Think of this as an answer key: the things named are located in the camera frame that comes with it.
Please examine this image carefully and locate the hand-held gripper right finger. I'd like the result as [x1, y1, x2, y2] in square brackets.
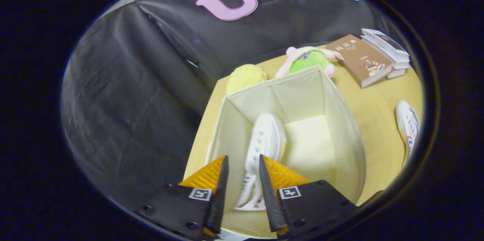
[258, 154, 358, 240]

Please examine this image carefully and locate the thick brown book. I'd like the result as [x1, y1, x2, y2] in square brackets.
[386, 66, 407, 80]

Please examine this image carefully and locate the beige fabric storage box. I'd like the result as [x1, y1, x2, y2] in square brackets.
[204, 65, 366, 240]

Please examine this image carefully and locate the green and pink plush toy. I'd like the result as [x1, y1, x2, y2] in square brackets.
[275, 46, 344, 79]

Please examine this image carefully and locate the white canvas shoe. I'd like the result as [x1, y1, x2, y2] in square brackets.
[395, 100, 420, 168]
[234, 113, 287, 211]

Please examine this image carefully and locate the white book patterned cover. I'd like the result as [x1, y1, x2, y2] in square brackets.
[361, 35, 410, 70]

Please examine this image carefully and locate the black backdrop cloth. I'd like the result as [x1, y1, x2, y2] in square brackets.
[60, 0, 390, 211]

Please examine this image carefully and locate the yellow plush toy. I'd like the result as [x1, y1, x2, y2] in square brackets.
[226, 64, 267, 94]

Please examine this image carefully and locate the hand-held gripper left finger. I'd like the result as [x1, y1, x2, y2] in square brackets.
[138, 155, 230, 240]

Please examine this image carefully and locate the brown cover book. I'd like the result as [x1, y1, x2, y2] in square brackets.
[326, 34, 393, 89]

